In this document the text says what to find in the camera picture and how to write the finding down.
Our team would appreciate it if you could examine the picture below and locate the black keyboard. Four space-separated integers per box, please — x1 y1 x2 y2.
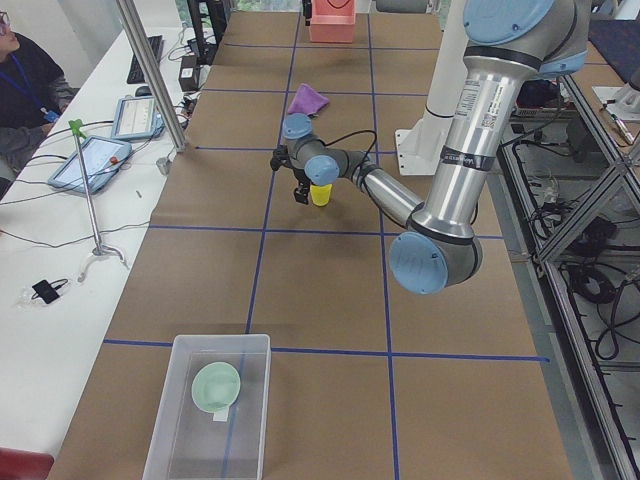
126 34 165 85

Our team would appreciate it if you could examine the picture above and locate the green handled reacher grabber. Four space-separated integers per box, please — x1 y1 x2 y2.
67 118 131 271

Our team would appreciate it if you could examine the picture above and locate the white pedestal column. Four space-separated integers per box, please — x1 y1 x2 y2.
395 0 468 176

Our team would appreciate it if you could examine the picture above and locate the yellow plastic cup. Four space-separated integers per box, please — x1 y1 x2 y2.
310 184 333 207

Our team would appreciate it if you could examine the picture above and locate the clear plastic storage box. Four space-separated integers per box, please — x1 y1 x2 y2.
143 334 271 479

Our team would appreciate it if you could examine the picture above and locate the small black device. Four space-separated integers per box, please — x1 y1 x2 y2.
31 278 69 305

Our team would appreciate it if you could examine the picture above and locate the blue teach pendant near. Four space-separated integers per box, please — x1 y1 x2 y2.
47 136 133 194

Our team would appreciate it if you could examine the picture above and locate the black computer mouse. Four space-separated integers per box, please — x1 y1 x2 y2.
135 85 152 97

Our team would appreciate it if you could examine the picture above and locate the seated person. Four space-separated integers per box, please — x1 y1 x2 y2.
1 11 75 176

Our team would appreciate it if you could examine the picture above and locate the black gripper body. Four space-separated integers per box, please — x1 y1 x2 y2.
270 145 311 193

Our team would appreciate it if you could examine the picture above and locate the blue teach pendant far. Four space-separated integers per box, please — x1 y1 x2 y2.
111 96 164 141

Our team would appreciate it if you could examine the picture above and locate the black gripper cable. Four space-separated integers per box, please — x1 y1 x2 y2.
319 129 379 166

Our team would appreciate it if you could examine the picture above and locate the blue teach pendant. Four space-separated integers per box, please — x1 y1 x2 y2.
111 96 164 141
47 136 133 194

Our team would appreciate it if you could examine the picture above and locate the mint green bowl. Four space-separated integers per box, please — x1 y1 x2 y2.
191 362 241 413

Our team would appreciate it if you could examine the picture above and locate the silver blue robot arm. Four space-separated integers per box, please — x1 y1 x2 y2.
270 1 591 294

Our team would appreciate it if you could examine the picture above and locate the purple cloth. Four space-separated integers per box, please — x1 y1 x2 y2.
287 83 330 116

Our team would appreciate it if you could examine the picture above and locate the aluminium frame post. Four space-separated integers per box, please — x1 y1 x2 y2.
116 0 186 153

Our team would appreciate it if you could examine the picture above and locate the pink plastic tray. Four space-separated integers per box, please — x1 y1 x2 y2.
305 0 356 44

